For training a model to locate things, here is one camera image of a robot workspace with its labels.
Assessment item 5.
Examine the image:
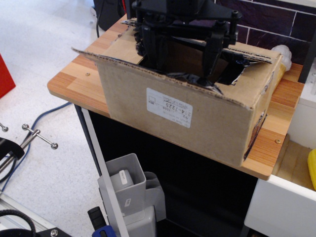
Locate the red box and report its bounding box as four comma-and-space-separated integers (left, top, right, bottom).
0, 56, 16, 98

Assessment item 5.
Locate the white drawer unit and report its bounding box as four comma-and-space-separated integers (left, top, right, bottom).
244, 69, 316, 237

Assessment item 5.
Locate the metal clamp screw handle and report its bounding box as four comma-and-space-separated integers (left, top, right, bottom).
0, 124, 58, 173

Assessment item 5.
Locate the white crumpled plastic bag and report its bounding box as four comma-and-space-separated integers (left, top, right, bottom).
272, 44, 292, 72

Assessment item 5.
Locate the wooden shelf board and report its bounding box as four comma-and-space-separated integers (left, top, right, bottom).
47, 22, 304, 180

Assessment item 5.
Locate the blue cable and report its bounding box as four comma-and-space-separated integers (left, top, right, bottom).
0, 102, 74, 193

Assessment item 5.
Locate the black ribbed cable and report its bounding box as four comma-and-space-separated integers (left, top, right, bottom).
0, 210, 34, 237

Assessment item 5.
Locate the grey plastic bin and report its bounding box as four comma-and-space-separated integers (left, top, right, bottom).
106, 153, 146, 216

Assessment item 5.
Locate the black clamp body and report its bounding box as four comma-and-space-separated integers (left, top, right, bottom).
0, 138, 25, 159

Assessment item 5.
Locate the brown cardboard box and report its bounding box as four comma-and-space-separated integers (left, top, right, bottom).
79, 27, 282, 167

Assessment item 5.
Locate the yellow object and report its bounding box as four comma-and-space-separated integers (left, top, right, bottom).
307, 149, 316, 189

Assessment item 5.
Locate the black device with cables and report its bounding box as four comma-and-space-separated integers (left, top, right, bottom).
93, 0, 125, 31

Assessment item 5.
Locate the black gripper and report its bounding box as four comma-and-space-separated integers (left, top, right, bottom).
132, 0, 242, 78

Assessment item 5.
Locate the grey plastic holder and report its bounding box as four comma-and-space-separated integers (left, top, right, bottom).
98, 172, 166, 237

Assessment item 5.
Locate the blue black handle tool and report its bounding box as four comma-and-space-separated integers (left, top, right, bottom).
87, 206, 116, 237

